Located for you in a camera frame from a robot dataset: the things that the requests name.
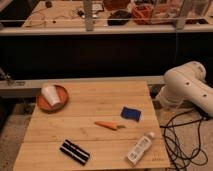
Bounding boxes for white plastic bottle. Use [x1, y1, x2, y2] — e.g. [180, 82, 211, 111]
[126, 132, 155, 166]

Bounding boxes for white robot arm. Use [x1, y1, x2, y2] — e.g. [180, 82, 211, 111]
[156, 61, 213, 118]

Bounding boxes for blue sponge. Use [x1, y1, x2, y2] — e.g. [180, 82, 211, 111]
[121, 107, 141, 121]

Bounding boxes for orange toy carrot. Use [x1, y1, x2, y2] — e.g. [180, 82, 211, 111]
[94, 121, 126, 131]

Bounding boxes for orange plate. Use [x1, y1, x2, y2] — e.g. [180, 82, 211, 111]
[36, 85, 69, 113]

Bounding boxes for white foam cup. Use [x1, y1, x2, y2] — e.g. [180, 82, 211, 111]
[41, 85, 60, 107]

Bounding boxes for black cap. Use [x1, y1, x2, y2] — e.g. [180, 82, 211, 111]
[107, 10, 131, 26]

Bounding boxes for black white striped block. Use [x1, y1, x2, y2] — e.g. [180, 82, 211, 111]
[59, 140, 90, 165]

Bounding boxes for orange basket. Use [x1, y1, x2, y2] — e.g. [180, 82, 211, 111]
[132, 5, 152, 25]

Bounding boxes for black cable bundle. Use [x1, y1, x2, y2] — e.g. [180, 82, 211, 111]
[159, 108, 209, 171]

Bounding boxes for grey metal rail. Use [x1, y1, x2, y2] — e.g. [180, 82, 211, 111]
[0, 76, 164, 98]

